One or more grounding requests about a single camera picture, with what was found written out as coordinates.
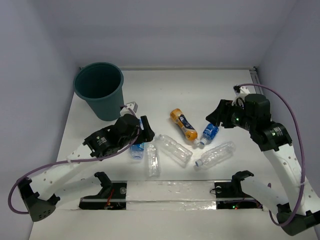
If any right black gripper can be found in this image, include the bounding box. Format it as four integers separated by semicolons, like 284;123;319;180
205;98;256;132

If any small blue label bottle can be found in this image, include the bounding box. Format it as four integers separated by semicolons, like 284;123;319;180
200;123;219;145

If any clear crushed bottle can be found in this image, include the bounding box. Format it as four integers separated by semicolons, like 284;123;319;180
146;141;161;177
156;134;193;168

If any orange juice bottle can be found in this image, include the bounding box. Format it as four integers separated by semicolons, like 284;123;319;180
170;108;200;146

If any clear bottle blue cap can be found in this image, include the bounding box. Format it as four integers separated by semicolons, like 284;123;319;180
195;141;236;170

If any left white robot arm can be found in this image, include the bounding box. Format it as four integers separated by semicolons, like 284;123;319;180
16;113;155;223

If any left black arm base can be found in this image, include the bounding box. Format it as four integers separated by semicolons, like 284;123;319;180
78;172;127;210

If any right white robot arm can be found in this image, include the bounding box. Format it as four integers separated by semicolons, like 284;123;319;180
206;93;320;236

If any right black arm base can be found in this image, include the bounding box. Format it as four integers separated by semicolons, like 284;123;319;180
209;170;263;210

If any dark green plastic bin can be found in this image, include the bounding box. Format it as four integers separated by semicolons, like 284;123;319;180
73;62;124;122

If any silver tape strip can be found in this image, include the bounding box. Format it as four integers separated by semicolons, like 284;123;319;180
126;180;217;211

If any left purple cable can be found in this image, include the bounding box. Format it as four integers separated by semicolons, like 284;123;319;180
7;104;141;214

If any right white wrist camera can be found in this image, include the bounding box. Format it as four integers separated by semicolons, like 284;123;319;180
232;85;250;105

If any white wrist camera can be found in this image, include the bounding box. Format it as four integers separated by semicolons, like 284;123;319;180
120;101;138;117
232;85;250;105

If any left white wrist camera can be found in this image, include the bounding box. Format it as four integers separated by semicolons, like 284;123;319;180
120;101;138;117

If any metal side rail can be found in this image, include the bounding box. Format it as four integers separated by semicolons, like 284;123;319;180
249;66;264;95

